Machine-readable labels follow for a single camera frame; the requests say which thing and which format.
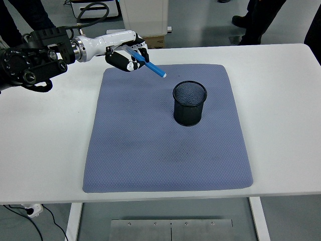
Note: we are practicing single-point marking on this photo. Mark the white power strip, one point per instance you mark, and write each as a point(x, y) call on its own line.
point(33, 210)

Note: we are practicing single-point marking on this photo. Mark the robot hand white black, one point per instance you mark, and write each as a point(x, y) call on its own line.
point(110, 41)

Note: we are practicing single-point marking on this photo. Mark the blue marker with clear cap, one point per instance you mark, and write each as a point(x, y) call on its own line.
point(155, 70)

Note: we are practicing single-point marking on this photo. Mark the white appliance with black slot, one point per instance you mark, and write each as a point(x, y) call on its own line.
point(114, 8)

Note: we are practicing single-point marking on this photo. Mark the black mesh pen holder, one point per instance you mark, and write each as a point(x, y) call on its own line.
point(188, 115)

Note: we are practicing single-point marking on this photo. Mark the blue textured mat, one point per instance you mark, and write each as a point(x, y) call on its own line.
point(150, 155)

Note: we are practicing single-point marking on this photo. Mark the brown cardboard box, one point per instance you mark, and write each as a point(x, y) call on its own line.
point(155, 41)

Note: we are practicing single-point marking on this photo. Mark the white table leg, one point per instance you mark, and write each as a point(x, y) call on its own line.
point(259, 221)
point(74, 223)

